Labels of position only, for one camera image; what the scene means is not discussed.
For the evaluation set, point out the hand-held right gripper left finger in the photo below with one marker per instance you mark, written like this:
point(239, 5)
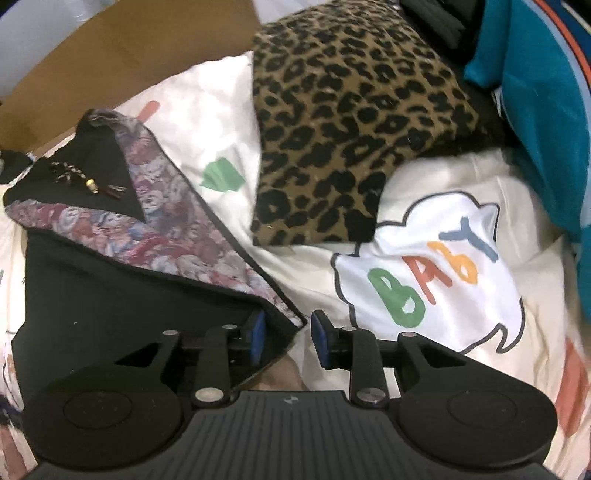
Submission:
point(256, 337)

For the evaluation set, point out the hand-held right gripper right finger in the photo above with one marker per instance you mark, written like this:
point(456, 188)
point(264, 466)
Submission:
point(321, 341)

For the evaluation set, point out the black shorts with patterned lining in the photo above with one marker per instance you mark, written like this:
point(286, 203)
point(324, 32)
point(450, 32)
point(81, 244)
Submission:
point(115, 300)

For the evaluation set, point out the cream printed bedsheet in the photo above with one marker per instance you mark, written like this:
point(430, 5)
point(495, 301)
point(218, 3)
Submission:
point(461, 230)

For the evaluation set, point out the leopard print cloth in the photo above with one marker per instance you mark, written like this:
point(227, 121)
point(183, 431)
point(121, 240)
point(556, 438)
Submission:
point(323, 115)

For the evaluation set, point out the teal printed cloth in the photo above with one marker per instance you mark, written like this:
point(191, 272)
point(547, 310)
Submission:
point(540, 115)

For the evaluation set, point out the flat cardboard sheet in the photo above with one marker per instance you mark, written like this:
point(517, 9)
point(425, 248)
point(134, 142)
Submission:
point(115, 46)

